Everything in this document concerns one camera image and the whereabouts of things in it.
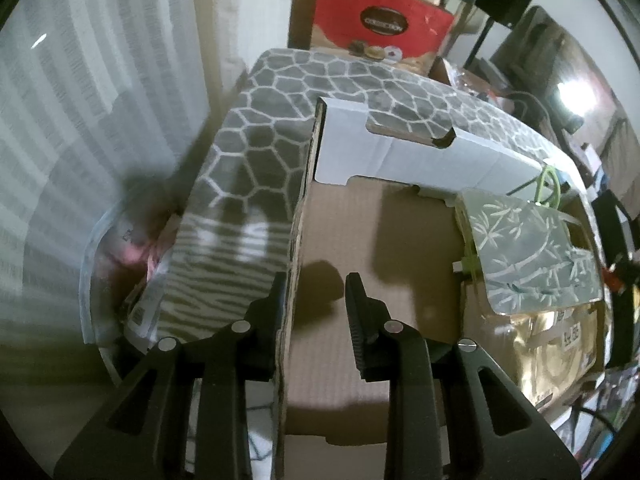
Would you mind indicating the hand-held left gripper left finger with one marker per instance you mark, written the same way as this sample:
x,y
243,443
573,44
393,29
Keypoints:
x,y
267,320

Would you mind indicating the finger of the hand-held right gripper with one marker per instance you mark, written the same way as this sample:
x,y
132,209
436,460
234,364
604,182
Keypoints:
x,y
617,225
625,320

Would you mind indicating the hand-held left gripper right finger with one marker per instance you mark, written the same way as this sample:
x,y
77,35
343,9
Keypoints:
x,y
357,320

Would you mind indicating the white and brown cardboard box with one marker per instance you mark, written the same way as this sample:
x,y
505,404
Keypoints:
x,y
350,230

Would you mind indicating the large gold package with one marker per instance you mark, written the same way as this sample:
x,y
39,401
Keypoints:
x,y
540,355

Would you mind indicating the clear bamboo print pouch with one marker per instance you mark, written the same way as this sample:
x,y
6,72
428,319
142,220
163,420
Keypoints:
x,y
530,255

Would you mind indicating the black lit desk lamp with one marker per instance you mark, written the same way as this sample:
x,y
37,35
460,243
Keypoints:
x,y
575,102

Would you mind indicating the clear plastic container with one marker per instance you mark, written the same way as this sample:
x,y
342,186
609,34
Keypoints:
x,y
110,270

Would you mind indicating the grey white patterned blanket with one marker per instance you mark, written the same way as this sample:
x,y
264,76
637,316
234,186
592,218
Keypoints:
x,y
260,135

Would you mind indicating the brown sofa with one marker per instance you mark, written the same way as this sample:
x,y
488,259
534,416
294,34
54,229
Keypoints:
x,y
545,50

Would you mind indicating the white curtain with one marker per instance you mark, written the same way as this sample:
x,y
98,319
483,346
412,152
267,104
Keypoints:
x,y
100,85

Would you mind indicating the large red gift box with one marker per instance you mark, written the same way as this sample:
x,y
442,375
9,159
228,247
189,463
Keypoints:
x,y
380,20

